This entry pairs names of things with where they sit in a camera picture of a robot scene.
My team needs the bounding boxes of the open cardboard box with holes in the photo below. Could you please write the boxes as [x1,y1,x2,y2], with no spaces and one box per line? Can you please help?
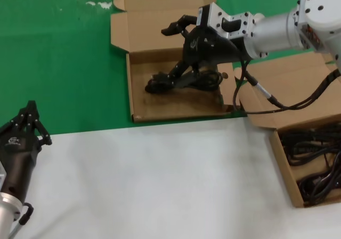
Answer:
[110,0,240,123]

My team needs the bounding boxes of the open cardboard box holding cables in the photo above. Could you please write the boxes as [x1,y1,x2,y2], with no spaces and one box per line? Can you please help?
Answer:
[233,51,341,208]

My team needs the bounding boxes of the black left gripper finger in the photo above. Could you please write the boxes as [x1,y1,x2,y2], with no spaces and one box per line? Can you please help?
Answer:
[0,101,33,136]
[26,101,53,146]

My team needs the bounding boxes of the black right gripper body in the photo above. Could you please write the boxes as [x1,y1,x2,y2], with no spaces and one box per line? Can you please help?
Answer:
[182,27,240,66]

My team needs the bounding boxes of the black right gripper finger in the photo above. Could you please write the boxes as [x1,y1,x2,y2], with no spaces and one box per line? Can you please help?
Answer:
[145,60,203,93]
[161,14,198,36]

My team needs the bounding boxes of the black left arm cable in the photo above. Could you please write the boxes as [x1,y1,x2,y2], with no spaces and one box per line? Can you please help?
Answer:
[5,202,35,239]

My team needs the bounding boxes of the green table cloth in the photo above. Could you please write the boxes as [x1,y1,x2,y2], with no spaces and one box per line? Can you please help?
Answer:
[0,0,341,138]

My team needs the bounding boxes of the black power cable bundle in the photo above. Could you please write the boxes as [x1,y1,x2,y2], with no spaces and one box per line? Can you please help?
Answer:
[145,70,223,93]

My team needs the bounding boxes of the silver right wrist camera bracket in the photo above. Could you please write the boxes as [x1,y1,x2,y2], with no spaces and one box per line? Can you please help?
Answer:
[196,2,256,39]

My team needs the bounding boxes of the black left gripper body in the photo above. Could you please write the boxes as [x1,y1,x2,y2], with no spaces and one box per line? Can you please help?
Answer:
[0,131,42,200]

